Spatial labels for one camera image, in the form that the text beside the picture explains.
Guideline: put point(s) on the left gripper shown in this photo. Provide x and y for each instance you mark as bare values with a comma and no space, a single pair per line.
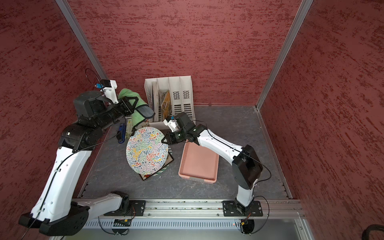
129,108

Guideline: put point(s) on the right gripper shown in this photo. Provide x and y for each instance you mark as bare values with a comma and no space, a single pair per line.
172,138

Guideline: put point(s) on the green microfibre cloth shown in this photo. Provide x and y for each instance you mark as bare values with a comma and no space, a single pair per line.
142,111

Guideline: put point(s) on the square flower plate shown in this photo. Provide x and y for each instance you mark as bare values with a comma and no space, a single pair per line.
169,160

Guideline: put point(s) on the colourful patterned round plate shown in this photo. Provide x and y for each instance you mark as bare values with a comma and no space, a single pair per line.
145,152

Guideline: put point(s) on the green striped round plate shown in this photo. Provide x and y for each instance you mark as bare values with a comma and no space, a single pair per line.
160,171

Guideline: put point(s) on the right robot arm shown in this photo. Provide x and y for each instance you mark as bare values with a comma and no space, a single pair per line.
245,163

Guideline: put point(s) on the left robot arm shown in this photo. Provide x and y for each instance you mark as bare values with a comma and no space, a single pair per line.
56,213

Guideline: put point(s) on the white book in organizer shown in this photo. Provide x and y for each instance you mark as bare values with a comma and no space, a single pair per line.
155,92

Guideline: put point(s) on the yellow cover book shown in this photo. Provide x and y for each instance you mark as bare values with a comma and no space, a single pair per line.
166,106

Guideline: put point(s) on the pink plastic basket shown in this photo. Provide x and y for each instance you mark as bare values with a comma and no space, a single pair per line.
199,164

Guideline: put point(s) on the white file organizer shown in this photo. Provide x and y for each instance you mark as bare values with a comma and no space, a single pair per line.
181,91

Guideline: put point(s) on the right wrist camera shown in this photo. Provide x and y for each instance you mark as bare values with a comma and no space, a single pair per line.
171,123

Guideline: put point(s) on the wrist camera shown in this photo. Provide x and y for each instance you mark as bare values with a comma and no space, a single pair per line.
171,123
108,88

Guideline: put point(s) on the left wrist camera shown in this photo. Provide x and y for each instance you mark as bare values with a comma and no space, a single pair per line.
108,88

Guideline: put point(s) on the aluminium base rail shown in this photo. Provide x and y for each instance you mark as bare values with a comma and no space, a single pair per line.
216,208

